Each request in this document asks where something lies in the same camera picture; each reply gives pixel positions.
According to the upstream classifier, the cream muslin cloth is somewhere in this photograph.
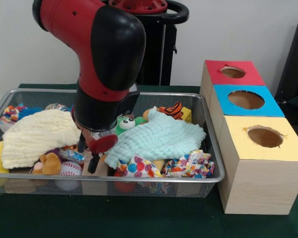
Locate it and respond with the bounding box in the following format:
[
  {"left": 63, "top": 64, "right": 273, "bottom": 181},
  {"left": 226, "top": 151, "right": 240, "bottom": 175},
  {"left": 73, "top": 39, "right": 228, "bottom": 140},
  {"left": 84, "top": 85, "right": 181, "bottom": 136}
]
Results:
[{"left": 1, "top": 109, "right": 82, "bottom": 169}]

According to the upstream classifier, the green spiky toy with eyes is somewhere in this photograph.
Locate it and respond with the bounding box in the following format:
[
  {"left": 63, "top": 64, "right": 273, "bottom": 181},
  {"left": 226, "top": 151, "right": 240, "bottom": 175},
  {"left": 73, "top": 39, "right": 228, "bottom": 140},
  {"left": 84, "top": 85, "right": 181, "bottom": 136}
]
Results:
[{"left": 114, "top": 114, "right": 147, "bottom": 136}]

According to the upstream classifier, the black upright panel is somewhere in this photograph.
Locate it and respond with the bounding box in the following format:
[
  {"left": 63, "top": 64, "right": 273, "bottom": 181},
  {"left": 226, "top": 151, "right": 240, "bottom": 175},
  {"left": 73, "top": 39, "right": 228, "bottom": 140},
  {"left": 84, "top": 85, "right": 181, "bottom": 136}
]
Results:
[{"left": 275, "top": 16, "right": 298, "bottom": 105}]

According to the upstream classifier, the brown plush animal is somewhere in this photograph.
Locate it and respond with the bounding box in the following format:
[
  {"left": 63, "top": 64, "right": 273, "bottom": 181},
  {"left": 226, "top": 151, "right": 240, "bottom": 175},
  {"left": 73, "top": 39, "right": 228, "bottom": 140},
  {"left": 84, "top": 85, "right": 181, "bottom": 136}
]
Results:
[{"left": 31, "top": 152, "right": 62, "bottom": 176}]

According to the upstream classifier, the plain wooden block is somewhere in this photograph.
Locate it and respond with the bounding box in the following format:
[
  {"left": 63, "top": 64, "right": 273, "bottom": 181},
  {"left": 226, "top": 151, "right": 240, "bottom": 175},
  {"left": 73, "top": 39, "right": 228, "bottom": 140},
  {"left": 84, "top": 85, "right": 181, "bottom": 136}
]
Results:
[{"left": 81, "top": 158, "right": 109, "bottom": 195}]

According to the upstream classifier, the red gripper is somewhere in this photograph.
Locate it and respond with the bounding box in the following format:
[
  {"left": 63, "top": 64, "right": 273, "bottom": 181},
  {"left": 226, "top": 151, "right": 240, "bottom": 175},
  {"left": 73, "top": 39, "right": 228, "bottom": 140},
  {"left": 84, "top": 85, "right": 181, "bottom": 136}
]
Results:
[{"left": 76, "top": 130, "right": 119, "bottom": 174}]

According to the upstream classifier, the wooden box with three holes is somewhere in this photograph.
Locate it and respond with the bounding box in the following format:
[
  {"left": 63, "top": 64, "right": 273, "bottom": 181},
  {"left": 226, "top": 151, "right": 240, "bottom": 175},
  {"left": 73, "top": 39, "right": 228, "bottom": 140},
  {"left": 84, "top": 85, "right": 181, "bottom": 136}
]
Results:
[{"left": 199, "top": 59, "right": 298, "bottom": 215}]

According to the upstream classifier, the mint green muslin cloth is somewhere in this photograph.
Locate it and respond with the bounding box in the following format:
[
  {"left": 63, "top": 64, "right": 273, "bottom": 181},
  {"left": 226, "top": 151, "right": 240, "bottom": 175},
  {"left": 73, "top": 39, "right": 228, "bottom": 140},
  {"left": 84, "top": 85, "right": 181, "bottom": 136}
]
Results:
[{"left": 104, "top": 109, "right": 207, "bottom": 169}]

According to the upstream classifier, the silver wire mesh bin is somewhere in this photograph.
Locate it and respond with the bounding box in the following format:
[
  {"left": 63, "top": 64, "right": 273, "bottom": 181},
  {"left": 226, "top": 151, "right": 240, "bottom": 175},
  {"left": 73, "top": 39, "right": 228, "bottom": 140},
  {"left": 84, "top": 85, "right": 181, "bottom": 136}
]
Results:
[{"left": 0, "top": 88, "right": 226, "bottom": 198}]

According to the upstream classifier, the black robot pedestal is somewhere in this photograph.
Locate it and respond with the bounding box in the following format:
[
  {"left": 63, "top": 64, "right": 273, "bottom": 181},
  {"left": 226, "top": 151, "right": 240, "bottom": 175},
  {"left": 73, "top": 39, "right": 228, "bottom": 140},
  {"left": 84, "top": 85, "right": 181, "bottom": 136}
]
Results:
[{"left": 134, "top": 0, "right": 189, "bottom": 86}]

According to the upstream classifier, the orange tiger plush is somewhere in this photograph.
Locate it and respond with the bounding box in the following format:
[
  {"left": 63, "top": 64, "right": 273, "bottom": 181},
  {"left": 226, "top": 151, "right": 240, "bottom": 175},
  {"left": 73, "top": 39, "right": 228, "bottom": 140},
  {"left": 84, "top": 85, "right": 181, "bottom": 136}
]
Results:
[{"left": 158, "top": 101, "right": 184, "bottom": 121}]

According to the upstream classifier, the crumpled polka dot paper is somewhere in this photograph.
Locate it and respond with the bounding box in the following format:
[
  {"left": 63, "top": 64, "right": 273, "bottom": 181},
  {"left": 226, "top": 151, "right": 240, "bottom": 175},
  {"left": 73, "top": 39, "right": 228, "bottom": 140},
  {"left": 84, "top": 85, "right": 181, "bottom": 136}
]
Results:
[{"left": 115, "top": 155, "right": 162, "bottom": 178}]

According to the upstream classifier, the crumpled confetti print paper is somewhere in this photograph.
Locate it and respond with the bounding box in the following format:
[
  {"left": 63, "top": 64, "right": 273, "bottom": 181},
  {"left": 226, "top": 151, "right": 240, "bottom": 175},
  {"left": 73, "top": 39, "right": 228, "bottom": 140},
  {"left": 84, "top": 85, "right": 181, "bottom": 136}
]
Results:
[{"left": 161, "top": 149, "right": 216, "bottom": 179}]

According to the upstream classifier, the white baseball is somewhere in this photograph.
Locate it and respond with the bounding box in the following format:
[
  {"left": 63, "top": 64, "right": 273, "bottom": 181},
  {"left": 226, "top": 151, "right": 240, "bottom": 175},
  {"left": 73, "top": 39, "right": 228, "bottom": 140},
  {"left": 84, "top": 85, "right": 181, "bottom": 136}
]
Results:
[{"left": 59, "top": 161, "right": 83, "bottom": 176}]

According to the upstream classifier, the yellow block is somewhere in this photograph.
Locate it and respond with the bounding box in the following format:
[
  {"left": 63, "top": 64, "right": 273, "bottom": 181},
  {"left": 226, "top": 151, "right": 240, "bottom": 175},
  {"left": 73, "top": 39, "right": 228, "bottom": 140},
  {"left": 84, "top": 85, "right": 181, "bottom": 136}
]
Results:
[{"left": 181, "top": 107, "right": 192, "bottom": 123}]

